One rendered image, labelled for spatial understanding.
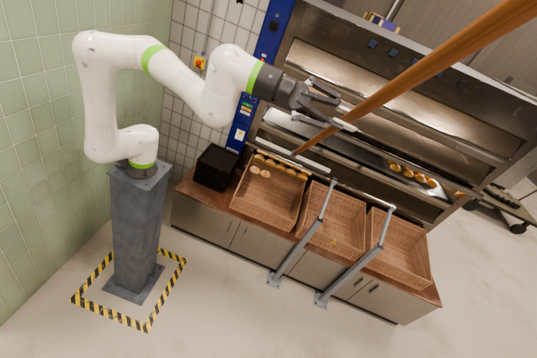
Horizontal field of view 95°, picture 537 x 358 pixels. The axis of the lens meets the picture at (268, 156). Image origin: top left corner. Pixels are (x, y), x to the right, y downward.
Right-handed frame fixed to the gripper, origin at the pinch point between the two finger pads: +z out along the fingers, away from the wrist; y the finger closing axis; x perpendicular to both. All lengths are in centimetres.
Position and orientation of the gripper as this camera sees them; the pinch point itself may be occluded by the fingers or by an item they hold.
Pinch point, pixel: (346, 118)
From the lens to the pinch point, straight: 70.7
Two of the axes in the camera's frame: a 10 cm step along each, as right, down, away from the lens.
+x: 0.6, -0.8, -10.0
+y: -4.0, 9.1, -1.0
